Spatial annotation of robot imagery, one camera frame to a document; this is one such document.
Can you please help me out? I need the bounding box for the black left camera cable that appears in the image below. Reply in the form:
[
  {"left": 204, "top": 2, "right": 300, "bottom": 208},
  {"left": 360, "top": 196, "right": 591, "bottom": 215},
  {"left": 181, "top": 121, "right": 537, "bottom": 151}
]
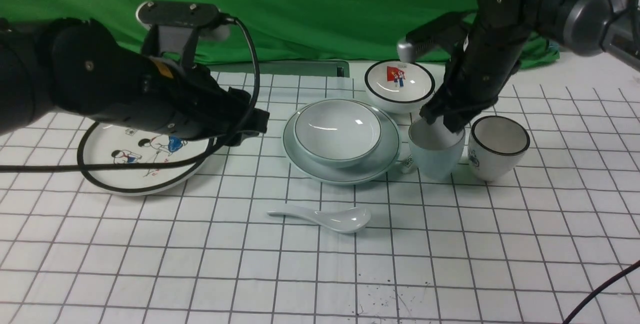
[{"left": 0, "top": 16, "right": 261, "bottom": 194}]

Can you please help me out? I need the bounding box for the black camera cable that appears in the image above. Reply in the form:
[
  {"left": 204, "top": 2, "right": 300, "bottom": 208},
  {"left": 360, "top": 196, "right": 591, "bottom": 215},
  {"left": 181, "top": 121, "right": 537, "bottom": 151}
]
[
  {"left": 562, "top": 260, "right": 640, "bottom": 324},
  {"left": 0, "top": 16, "right": 261, "bottom": 194}
]

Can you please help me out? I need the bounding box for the black-rimmed illustrated plate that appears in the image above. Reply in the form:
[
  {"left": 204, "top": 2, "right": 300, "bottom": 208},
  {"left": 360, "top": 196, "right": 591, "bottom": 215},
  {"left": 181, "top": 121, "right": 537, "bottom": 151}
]
[{"left": 77, "top": 123, "right": 215, "bottom": 196}]

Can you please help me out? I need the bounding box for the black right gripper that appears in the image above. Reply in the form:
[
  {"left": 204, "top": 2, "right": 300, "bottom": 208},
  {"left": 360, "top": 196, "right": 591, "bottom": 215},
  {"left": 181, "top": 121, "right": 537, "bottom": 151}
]
[{"left": 419, "top": 15, "right": 523, "bottom": 133}]

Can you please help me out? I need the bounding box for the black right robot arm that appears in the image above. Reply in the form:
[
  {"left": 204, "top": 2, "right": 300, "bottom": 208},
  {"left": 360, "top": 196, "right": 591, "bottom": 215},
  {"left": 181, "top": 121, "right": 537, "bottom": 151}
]
[{"left": 419, "top": 0, "right": 639, "bottom": 133}]

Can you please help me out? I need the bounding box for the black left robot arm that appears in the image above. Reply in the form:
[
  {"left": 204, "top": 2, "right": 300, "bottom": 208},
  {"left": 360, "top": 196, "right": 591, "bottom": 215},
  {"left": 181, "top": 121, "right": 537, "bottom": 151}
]
[{"left": 1, "top": 19, "right": 270, "bottom": 141}]

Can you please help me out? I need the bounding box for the white spoon with printed handle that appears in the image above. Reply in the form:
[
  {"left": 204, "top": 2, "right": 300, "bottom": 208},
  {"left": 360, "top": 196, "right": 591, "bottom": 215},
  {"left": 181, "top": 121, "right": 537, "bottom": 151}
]
[{"left": 400, "top": 155, "right": 415, "bottom": 174}]

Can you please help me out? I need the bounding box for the pale green ceramic bowl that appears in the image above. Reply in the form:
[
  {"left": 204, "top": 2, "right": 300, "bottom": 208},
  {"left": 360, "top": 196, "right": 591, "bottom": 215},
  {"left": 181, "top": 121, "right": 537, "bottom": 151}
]
[{"left": 293, "top": 100, "right": 382, "bottom": 167}]

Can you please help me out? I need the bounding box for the pale green ceramic cup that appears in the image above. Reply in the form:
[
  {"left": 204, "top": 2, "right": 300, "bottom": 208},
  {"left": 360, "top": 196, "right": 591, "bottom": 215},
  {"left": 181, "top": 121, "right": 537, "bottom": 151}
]
[{"left": 407, "top": 117, "right": 466, "bottom": 181}]

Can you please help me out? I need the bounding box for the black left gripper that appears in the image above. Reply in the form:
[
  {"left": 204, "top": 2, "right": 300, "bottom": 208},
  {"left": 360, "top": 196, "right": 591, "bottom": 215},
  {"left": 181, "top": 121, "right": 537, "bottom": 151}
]
[{"left": 107, "top": 58, "right": 270, "bottom": 146}]

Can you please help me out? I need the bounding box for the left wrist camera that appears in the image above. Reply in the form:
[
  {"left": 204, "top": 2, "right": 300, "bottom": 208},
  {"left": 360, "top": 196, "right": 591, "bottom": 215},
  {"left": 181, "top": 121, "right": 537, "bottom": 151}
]
[{"left": 135, "top": 1, "right": 234, "bottom": 69}]

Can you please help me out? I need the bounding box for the pale green ceramic plate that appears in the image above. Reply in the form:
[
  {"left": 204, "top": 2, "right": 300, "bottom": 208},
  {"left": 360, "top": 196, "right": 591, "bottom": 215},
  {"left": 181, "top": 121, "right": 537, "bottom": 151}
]
[{"left": 282, "top": 100, "right": 402, "bottom": 185}]

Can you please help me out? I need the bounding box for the black-rimmed white cup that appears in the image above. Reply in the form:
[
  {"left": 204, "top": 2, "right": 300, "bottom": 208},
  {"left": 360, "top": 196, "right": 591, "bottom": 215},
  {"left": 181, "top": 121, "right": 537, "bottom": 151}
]
[{"left": 467, "top": 116, "right": 531, "bottom": 182}]

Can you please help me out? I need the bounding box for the black-rimmed illustrated bowl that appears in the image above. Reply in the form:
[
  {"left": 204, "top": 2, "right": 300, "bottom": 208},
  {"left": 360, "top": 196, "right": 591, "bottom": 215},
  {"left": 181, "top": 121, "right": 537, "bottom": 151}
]
[{"left": 364, "top": 60, "right": 435, "bottom": 114}]

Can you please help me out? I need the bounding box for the plain white ceramic spoon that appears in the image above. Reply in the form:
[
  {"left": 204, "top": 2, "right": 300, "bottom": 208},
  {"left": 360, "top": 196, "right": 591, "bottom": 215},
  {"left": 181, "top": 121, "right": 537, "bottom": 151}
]
[{"left": 267, "top": 205, "right": 372, "bottom": 234}]

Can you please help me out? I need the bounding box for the black right camera cable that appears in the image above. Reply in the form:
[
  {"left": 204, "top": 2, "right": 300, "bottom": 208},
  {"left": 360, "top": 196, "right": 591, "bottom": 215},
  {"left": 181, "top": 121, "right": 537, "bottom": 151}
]
[{"left": 562, "top": 260, "right": 640, "bottom": 324}]

